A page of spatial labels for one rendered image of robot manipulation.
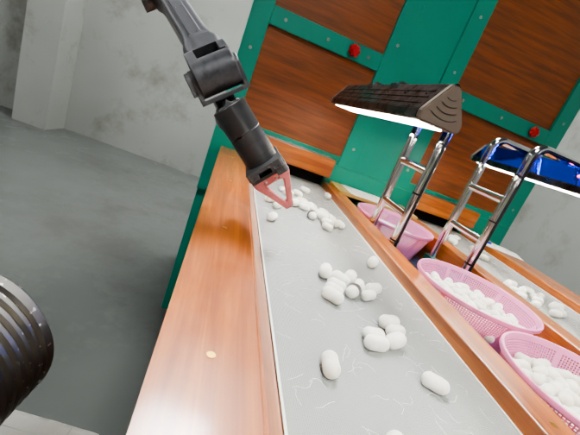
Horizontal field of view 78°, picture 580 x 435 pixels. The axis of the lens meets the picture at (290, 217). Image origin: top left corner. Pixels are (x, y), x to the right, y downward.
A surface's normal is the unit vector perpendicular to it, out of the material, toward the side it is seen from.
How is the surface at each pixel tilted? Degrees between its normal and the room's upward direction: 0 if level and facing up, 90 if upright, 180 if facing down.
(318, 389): 0
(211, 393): 0
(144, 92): 90
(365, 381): 0
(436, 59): 90
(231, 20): 90
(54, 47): 90
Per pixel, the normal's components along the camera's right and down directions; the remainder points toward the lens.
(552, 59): 0.13, 0.34
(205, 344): 0.35, -0.89
